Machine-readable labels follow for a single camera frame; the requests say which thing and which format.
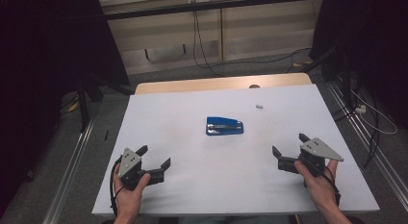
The person's grey trousers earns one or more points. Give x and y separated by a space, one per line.
224 220

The small white staple strip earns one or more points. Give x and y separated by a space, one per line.
259 106

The black metal stand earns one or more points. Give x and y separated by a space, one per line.
84 105

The person's left hand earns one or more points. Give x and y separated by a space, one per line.
128 201

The black curtain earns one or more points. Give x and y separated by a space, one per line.
378 41
38 57

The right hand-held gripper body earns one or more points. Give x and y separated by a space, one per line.
317 148

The dark round table grommet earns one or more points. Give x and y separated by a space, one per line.
254 86

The white table cover sheet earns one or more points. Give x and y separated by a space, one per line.
192 192

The beige wooden cabinet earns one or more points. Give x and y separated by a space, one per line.
263 31

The aluminium floor rail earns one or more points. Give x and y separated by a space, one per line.
69 176
385 168

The black metal bar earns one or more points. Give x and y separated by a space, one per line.
208 5

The person's right hand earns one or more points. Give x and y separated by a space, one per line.
320 188

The yellow floor tape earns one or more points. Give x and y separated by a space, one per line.
73 107
303 63

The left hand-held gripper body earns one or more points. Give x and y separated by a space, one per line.
130 163

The small black stick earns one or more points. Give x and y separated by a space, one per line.
106 135

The blue stapler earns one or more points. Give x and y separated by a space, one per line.
224 126

